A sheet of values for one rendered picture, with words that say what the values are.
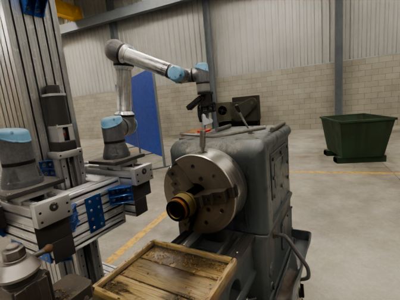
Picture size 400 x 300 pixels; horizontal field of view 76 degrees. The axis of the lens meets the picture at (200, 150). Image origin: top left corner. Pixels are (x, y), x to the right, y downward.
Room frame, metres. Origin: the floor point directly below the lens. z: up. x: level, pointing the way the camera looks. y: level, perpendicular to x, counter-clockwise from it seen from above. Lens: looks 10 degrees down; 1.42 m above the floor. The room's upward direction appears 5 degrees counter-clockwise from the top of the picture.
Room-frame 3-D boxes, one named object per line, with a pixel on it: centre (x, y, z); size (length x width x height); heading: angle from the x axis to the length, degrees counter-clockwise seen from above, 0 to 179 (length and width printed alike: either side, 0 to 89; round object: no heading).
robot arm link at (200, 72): (1.46, -0.05, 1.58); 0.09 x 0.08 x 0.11; 76
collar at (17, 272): (0.47, 0.39, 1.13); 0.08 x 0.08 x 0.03
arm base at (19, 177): (1.03, 0.74, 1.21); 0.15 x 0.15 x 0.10
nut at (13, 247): (0.47, 0.39, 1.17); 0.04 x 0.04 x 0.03
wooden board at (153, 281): (0.73, 0.14, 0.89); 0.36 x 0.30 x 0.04; 59
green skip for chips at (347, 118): (5.17, -3.15, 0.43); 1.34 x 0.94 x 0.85; 168
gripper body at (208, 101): (1.46, -0.06, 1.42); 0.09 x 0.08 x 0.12; 59
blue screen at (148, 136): (7.71, 1.82, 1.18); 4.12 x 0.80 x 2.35; 28
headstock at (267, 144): (1.32, -0.19, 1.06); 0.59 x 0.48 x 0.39; 149
